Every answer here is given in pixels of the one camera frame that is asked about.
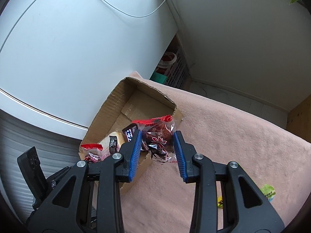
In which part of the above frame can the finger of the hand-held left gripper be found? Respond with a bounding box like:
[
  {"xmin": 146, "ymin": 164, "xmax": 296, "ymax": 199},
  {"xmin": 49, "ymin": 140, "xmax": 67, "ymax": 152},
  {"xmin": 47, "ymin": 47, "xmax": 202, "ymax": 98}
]
[{"xmin": 17, "ymin": 146, "xmax": 48, "ymax": 199}]

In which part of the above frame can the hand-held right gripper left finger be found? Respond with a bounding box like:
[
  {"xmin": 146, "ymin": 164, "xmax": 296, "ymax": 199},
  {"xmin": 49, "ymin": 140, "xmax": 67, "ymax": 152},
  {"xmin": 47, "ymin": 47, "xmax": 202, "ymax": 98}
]
[{"xmin": 26, "ymin": 129, "xmax": 143, "ymax": 233}]

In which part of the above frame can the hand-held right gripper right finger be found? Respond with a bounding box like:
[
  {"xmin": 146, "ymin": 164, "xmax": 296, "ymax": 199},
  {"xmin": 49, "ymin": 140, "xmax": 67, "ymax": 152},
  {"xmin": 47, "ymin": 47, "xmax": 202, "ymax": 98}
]
[{"xmin": 173, "ymin": 130, "xmax": 285, "ymax": 233}]

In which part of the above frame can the brown chocolate bar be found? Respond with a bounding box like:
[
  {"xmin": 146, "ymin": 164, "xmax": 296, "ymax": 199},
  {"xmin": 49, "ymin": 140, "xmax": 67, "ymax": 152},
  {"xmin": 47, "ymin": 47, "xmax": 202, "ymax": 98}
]
[{"xmin": 122, "ymin": 123, "xmax": 139, "ymax": 142}]

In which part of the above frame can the small dark snack packet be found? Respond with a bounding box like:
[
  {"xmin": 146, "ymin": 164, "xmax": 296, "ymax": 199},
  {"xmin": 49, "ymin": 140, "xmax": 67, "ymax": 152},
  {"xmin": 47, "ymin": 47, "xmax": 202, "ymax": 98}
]
[{"xmin": 109, "ymin": 135, "xmax": 119, "ymax": 154}]

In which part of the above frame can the red date packet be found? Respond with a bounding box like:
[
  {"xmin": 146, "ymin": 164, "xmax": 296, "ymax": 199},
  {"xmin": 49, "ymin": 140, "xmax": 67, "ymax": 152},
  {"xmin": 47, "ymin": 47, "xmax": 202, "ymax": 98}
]
[
  {"xmin": 131, "ymin": 115, "xmax": 181, "ymax": 165},
  {"xmin": 80, "ymin": 144, "xmax": 104, "ymax": 163}
]

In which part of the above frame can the clear sandwich bread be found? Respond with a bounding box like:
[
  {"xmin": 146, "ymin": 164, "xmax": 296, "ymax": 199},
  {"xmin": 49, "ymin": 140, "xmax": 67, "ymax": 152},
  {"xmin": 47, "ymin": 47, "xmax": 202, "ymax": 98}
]
[{"xmin": 97, "ymin": 133, "xmax": 125, "ymax": 162}]

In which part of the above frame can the brown cardboard box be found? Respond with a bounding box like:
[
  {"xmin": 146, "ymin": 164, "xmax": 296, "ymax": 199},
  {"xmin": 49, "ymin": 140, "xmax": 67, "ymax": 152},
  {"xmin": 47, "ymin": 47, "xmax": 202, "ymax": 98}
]
[{"xmin": 78, "ymin": 77, "xmax": 183, "ymax": 195}]

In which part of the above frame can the grey slatted panel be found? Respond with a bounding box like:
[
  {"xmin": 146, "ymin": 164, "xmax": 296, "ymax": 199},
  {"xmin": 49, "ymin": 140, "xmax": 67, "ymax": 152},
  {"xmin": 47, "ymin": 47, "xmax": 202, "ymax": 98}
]
[{"xmin": 0, "ymin": 110, "xmax": 89, "ymax": 224}]

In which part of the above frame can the plastic storage crate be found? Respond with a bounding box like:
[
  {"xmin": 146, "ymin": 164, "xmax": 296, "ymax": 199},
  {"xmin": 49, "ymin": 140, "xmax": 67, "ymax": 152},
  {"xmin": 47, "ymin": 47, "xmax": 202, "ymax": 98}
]
[{"xmin": 149, "ymin": 47, "xmax": 189, "ymax": 89}]

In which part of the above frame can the green round snack packet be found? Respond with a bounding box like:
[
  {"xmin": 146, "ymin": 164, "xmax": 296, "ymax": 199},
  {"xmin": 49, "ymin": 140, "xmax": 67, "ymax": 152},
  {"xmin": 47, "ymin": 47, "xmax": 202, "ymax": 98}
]
[{"xmin": 259, "ymin": 184, "xmax": 277, "ymax": 201}]

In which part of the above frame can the white cabinet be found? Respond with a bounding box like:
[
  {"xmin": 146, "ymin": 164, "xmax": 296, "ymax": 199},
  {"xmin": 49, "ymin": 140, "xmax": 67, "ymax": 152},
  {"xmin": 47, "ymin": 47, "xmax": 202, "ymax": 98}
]
[{"xmin": 0, "ymin": 0, "xmax": 180, "ymax": 136}]

